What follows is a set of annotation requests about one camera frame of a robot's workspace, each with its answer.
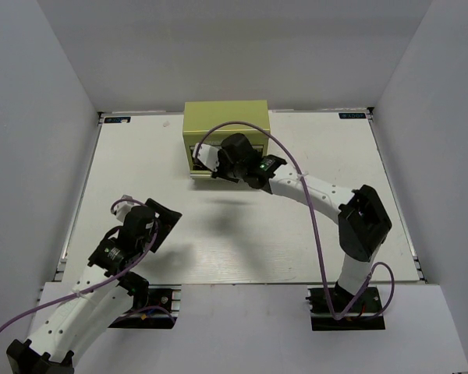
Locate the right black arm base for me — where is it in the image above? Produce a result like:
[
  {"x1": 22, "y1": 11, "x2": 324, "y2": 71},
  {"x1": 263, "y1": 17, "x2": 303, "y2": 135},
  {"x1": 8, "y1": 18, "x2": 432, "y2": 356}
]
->
[{"x1": 301, "y1": 286, "x2": 387, "y2": 333}]

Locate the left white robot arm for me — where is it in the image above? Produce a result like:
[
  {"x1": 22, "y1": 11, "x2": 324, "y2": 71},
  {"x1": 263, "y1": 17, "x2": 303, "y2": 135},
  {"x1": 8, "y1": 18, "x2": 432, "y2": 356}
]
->
[{"x1": 6, "y1": 196, "x2": 182, "y2": 373}]

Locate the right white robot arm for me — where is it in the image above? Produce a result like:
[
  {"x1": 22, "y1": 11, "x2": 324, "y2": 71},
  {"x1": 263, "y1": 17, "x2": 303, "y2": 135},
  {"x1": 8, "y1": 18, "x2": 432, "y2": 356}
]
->
[{"x1": 195, "y1": 133, "x2": 392, "y2": 311}]

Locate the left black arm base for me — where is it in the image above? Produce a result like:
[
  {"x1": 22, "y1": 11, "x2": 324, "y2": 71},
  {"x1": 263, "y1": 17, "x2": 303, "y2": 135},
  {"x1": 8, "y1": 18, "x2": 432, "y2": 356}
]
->
[{"x1": 109, "y1": 285, "x2": 182, "y2": 330}]

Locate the green metal tool chest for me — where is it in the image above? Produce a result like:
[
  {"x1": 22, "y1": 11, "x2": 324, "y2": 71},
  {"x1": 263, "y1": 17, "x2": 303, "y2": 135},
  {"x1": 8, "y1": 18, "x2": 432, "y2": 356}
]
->
[{"x1": 183, "y1": 101, "x2": 271, "y2": 167}]

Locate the left blue corner label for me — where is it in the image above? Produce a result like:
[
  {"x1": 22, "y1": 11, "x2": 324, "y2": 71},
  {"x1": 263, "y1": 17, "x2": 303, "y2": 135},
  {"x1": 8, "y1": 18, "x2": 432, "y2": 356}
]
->
[{"x1": 104, "y1": 116, "x2": 131, "y2": 124}]

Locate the blue corner label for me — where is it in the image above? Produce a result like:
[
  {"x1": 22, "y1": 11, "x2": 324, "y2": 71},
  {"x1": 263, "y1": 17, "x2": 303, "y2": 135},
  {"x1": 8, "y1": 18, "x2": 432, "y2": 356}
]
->
[
  {"x1": 339, "y1": 112, "x2": 367, "y2": 119},
  {"x1": 104, "y1": 116, "x2": 131, "y2": 124}
]

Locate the right blue corner label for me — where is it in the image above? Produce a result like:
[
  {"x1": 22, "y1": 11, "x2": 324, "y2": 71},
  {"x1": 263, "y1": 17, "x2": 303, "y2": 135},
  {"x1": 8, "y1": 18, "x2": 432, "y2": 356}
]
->
[{"x1": 339, "y1": 112, "x2": 367, "y2": 119}]

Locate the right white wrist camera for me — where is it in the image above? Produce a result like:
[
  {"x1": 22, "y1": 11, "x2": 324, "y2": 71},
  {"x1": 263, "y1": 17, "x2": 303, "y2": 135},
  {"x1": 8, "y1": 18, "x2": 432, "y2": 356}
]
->
[{"x1": 191, "y1": 143, "x2": 220, "y2": 171}]

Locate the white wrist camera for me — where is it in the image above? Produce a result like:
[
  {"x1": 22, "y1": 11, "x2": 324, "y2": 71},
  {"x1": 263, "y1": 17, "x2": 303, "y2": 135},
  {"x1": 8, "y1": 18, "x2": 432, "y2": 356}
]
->
[
  {"x1": 110, "y1": 195, "x2": 136, "y2": 222},
  {"x1": 191, "y1": 143, "x2": 220, "y2": 171}
]

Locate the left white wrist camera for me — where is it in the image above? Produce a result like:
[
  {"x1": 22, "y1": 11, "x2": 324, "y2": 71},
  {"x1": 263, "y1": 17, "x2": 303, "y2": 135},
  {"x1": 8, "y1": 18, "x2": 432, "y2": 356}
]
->
[{"x1": 110, "y1": 195, "x2": 136, "y2": 222}]

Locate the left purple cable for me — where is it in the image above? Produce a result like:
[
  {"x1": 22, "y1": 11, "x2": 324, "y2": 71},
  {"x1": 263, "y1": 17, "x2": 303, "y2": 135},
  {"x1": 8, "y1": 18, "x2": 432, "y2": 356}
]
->
[{"x1": 0, "y1": 197, "x2": 159, "y2": 359}]

